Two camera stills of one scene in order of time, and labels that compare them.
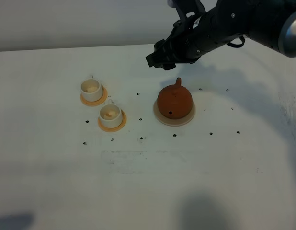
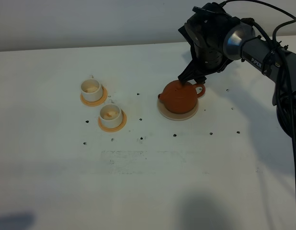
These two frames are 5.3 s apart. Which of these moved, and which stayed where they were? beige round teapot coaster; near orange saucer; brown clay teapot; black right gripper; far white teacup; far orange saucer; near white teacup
Moved: black right gripper; beige round teapot coaster; brown clay teapot
Stayed: near white teacup; far white teacup; far orange saucer; near orange saucer
